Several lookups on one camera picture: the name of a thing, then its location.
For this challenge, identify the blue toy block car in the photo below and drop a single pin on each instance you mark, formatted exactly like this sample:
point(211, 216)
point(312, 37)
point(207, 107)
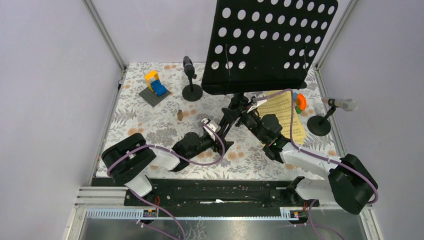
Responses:
point(158, 88)

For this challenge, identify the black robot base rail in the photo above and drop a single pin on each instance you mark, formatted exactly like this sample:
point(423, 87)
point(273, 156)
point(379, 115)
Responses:
point(225, 198)

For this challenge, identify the silver grey microphone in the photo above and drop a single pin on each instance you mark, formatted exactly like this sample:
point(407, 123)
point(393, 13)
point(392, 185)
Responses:
point(347, 104)

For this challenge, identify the yellow toy block frame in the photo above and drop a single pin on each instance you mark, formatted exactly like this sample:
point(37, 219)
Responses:
point(150, 78)

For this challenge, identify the orange rainbow ring toy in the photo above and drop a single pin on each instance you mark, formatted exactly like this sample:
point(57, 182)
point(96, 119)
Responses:
point(300, 102)

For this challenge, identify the yellow sheet music page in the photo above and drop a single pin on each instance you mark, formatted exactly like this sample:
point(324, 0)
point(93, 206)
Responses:
point(281, 106)

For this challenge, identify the black microphone stand base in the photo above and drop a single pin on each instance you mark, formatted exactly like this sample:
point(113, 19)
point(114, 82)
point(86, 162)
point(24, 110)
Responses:
point(192, 92)
point(320, 125)

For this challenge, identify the black tripod music stand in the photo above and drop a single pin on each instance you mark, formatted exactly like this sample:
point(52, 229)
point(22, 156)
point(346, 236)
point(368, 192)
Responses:
point(264, 45)

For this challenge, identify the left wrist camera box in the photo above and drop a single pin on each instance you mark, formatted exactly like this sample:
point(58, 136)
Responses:
point(210, 126)

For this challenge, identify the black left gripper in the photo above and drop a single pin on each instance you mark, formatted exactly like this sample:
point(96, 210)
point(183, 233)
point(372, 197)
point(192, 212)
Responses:
point(216, 147)

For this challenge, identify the floral patterned table cloth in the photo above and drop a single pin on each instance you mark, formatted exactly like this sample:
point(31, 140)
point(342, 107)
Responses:
point(245, 159)

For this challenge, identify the grey building block baseplate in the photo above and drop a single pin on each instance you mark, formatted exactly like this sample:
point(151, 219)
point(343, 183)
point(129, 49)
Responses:
point(151, 98)

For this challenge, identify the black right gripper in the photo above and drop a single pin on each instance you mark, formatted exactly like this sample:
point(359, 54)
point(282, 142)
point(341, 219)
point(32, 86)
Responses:
point(233, 115)

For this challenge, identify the black left microphone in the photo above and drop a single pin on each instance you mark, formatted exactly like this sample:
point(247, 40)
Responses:
point(188, 67)

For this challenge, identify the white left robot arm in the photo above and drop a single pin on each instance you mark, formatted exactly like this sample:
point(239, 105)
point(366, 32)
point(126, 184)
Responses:
point(126, 160)

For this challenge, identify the small wooden block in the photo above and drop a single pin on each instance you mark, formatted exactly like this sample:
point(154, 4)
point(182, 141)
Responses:
point(180, 115)

